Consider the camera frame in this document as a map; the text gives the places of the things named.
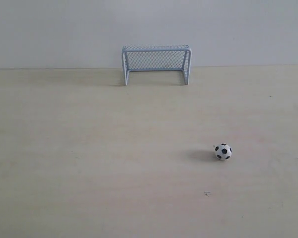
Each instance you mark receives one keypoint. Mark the small black white soccer ball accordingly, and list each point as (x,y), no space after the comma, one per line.
(223,151)

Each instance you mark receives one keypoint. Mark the small light blue goal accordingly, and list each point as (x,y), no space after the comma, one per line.
(156,58)

